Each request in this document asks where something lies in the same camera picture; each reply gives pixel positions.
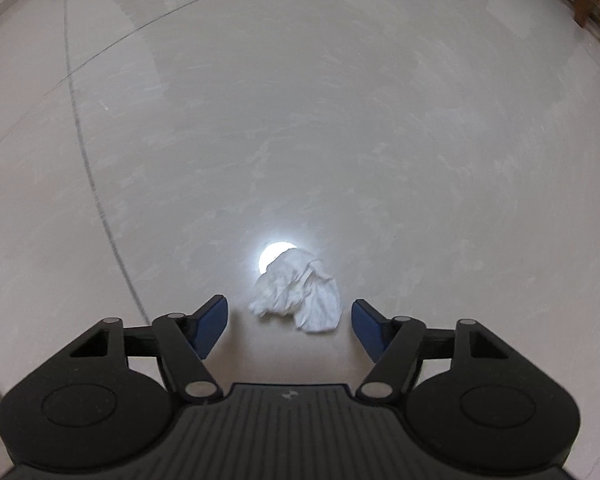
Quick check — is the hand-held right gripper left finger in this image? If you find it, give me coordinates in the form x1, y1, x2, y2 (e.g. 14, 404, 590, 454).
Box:
70, 294, 229, 404

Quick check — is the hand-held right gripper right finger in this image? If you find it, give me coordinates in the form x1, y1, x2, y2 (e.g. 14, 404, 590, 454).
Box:
351, 298, 511, 401

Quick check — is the white tissue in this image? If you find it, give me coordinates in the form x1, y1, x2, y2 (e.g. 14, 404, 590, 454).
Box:
248, 249, 342, 334

